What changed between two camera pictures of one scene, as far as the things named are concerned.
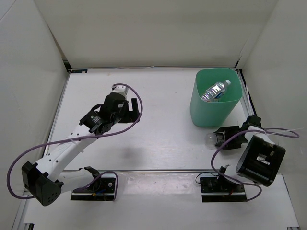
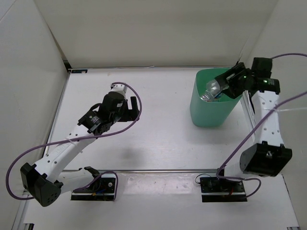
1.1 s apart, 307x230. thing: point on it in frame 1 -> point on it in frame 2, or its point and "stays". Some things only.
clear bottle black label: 213,140 -> 212,88
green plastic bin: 212,114 stays
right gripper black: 228,131 -> 238,69
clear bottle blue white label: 214,92 stays
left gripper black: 130,116 stays
